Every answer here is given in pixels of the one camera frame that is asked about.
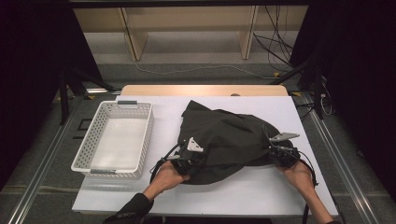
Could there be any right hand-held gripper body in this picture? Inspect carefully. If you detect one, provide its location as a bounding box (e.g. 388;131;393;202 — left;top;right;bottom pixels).
268;133;301;169

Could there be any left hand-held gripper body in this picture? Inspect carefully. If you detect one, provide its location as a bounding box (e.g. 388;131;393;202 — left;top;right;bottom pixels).
171;136;205;175

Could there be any dark grey garment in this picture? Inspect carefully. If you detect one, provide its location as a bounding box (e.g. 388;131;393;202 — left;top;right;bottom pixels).
176;100;296;186

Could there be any white perforated plastic basket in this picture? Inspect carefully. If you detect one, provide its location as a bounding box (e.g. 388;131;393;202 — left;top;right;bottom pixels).
70;100;155;181

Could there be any person's left hand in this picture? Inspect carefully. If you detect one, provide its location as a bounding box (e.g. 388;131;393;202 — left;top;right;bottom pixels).
148;161;191;197

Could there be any person's right hand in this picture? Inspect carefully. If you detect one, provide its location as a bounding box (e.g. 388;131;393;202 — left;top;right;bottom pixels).
276;160;316;196

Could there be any black metal stand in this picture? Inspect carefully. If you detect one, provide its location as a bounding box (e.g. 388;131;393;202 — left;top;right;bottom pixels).
270;52;325;121

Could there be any black curtain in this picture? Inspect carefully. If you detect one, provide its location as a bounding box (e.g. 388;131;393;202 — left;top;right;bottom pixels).
289;0;396;203
0;0;105;191

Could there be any black tripod stand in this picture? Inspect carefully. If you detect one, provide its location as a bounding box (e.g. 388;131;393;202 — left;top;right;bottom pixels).
58;64;118;126

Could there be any light wooden shelf unit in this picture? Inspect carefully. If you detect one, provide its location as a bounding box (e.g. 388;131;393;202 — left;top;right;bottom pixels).
73;5;309;62

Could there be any right hand-held gripper black cable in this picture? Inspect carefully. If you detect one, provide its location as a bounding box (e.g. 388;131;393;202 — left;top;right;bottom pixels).
298;158;319;188

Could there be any black floor cable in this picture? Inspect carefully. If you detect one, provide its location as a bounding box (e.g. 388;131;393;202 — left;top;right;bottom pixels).
294;102;316;121

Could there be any aluminium floor rail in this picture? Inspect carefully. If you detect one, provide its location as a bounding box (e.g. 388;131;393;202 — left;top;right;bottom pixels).
7;96;86;224
300;91;381;224

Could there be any white cable loop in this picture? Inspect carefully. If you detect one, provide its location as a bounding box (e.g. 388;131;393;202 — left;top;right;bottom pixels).
319;92;333;117

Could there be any white floor cable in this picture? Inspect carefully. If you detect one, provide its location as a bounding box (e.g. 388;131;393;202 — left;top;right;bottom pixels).
134;60;278;80

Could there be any short silver rail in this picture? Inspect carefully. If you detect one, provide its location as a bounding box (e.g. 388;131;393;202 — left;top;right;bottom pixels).
85;87;122;95

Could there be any bundle of black cables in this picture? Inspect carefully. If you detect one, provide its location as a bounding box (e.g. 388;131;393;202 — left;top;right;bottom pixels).
252;5;295;73

